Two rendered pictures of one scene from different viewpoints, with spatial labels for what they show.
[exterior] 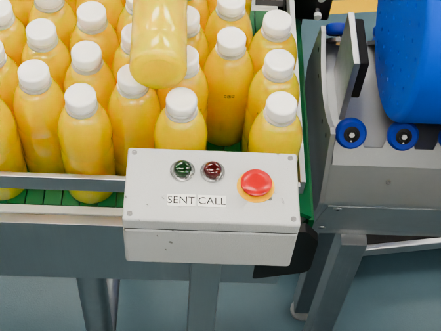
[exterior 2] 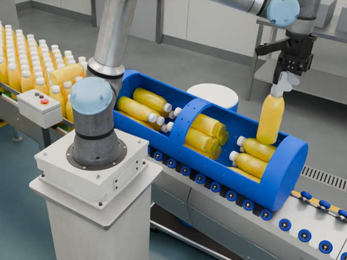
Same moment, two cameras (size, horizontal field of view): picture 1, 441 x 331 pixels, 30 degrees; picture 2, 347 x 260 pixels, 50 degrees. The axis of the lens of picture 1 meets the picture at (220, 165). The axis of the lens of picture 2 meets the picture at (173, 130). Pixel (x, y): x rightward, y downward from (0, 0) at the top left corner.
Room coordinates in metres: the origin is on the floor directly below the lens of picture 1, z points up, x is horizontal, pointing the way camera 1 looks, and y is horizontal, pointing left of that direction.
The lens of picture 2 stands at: (-0.20, -1.44, 1.98)
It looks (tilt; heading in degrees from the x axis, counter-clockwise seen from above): 34 degrees down; 40
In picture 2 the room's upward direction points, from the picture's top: 4 degrees clockwise
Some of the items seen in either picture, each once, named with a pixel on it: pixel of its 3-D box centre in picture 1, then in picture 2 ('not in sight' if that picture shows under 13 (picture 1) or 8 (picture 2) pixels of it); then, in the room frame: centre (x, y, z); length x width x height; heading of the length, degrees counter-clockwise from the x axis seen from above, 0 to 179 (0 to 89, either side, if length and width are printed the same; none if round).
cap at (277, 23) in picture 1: (277, 23); not in sight; (0.80, -0.06, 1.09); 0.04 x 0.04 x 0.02
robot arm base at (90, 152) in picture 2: not in sight; (95, 139); (0.36, -0.66, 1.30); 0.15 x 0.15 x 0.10
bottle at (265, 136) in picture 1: (272, 153); (74, 114); (0.66, -0.07, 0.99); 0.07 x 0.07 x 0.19
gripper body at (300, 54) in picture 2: not in sight; (296, 51); (0.84, -1.02, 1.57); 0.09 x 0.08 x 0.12; 94
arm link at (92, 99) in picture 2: not in sight; (93, 104); (0.36, -0.65, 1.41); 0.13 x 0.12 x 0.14; 40
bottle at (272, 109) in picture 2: not in sight; (271, 116); (0.83, -0.99, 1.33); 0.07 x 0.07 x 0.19
